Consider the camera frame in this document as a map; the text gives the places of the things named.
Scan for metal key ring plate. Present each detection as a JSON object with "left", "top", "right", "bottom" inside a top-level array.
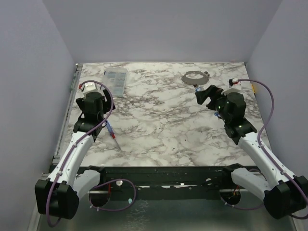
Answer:
[{"left": 181, "top": 71, "right": 210, "bottom": 85}]

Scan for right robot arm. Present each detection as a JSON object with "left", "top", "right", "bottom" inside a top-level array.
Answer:
[{"left": 195, "top": 85, "right": 308, "bottom": 219}]

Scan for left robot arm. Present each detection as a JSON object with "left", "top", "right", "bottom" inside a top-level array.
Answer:
[{"left": 35, "top": 89, "right": 115, "bottom": 219}]

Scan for blue red screwdriver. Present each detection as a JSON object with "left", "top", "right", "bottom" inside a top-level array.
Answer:
[{"left": 105, "top": 121, "right": 121, "bottom": 149}]

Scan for clear plastic organizer box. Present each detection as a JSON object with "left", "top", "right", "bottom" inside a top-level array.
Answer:
[{"left": 102, "top": 67, "right": 128, "bottom": 97}]

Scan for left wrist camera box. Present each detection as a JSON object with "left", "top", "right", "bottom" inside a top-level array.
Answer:
[{"left": 79, "top": 82, "right": 98, "bottom": 96}]

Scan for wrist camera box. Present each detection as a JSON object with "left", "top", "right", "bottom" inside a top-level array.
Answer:
[
  {"left": 79, "top": 82, "right": 98, "bottom": 96},
  {"left": 228, "top": 78, "right": 242, "bottom": 93}
]

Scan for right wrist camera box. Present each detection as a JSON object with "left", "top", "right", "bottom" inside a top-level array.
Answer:
[{"left": 228, "top": 78, "right": 242, "bottom": 93}]

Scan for aluminium side rail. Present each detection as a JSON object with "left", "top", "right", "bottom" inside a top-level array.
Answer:
[{"left": 51, "top": 64, "right": 83, "bottom": 164}]

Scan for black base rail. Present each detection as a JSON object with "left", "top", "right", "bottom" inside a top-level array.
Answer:
[{"left": 73, "top": 166, "right": 245, "bottom": 204}]

